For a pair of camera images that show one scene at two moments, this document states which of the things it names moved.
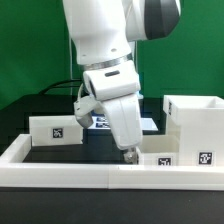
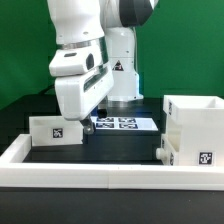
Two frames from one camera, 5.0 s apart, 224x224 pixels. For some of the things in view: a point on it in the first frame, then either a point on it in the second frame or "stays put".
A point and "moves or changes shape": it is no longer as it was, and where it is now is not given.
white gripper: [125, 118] -> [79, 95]
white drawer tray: [55, 130] stays put
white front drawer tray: [158, 150] moves or changes shape
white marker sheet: [102, 122] stays put
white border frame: [15, 173] stays put
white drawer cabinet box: [198, 122] stays put
